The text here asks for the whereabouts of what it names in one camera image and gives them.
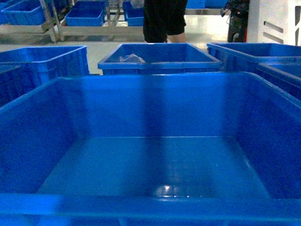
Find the blue crate on rack centre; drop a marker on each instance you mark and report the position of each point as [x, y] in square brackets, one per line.
[87, 13]

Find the blue crate on rack right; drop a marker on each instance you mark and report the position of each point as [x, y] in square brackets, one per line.
[133, 16]

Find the blue crate on rack left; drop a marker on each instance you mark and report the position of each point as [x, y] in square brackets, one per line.
[26, 12]

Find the blue crate ahead centre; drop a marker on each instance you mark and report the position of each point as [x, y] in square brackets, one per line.
[160, 58]

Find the blue crate on rack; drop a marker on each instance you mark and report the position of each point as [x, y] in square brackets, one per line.
[87, 13]
[133, 16]
[26, 12]

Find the crumpled clear plastic bag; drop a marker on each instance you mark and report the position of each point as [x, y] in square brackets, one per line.
[132, 58]

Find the white cabinet with slots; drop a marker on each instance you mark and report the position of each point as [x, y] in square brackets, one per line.
[275, 21]

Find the black red machine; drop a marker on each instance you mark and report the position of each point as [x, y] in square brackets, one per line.
[239, 11]

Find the large blue plastic crate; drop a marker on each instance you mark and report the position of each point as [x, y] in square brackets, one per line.
[203, 149]

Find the metal shelf rack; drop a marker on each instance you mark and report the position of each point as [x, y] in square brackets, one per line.
[207, 20]

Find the person in black shorts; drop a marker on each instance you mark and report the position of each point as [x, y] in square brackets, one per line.
[164, 20]

